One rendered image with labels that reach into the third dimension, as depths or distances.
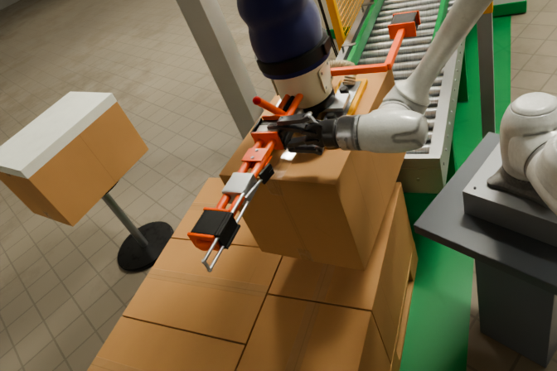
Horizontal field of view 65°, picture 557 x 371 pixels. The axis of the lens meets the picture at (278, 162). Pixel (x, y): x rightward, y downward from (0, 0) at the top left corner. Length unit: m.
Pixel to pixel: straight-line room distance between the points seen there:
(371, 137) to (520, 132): 0.38
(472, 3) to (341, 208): 0.61
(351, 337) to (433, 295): 0.76
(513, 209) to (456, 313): 0.88
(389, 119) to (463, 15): 0.27
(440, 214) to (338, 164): 0.41
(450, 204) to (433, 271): 0.80
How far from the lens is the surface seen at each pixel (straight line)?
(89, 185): 2.48
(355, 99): 1.45
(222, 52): 2.77
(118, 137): 2.54
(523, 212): 1.37
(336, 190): 1.21
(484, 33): 2.20
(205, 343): 1.71
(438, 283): 2.23
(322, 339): 1.55
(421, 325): 2.13
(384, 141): 1.06
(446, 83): 2.34
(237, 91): 2.89
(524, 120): 1.24
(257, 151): 1.16
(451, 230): 1.45
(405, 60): 2.73
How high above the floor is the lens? 1.88
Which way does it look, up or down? 37 degrees down
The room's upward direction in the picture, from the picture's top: 24 degrees counter-clockwise
